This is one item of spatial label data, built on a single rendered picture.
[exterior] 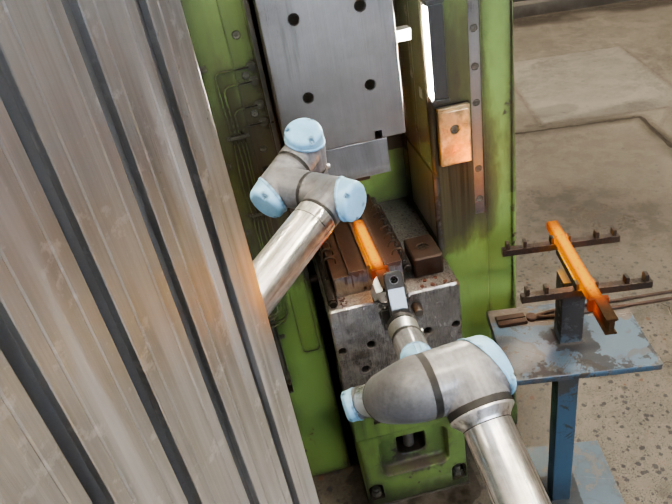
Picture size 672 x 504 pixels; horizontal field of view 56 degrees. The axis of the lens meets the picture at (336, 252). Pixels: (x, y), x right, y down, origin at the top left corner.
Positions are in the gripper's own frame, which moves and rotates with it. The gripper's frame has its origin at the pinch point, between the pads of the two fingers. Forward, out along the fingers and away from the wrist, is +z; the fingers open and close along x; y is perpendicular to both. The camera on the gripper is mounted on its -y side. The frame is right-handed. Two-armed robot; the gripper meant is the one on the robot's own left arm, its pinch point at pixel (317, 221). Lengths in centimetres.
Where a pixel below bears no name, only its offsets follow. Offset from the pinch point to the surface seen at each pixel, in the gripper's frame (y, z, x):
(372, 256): -2.3, 26.9, 14.0
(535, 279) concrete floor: -43, 162, 108
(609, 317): 38, 6, 58
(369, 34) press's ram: -28.7, -27.0, 20.8
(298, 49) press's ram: -28.6, -27.0, 4.3
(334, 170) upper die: -14.5, 0.8, 7.6
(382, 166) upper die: -13.7, 2.5, 19.9
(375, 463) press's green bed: 38, 94, 4
